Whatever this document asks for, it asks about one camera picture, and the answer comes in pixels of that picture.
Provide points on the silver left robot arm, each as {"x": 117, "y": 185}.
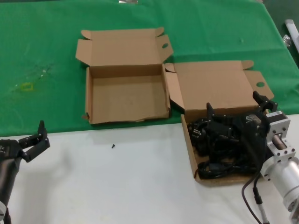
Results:
{"x": 2, "y": 210}

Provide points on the open brown cardboard box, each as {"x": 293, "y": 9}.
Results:
{"x": 210, "y": 88}

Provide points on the green table cloth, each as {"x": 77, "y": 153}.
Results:
{"x": 46, "y": 35}

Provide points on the white bar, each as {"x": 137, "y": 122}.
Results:
{"x": 293, "y": 30}

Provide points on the clear plastic scraps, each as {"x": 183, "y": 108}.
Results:
{"x": 44, "y": 71}

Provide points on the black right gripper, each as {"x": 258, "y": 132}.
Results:
{"x": 253, "y": 130}

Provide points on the grey flat object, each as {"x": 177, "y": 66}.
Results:
{"x": 127, "y": 1}

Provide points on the cardboard box with torn rim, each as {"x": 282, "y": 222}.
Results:
{"x": 126, "y": 98}

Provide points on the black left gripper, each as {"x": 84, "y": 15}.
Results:
{"x": 8, "y": 163}

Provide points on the small clear parts bag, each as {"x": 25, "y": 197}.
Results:
{"x": 286, "y": 39}

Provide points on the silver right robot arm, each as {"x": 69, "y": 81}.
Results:
{"x": 280, "y": 163}

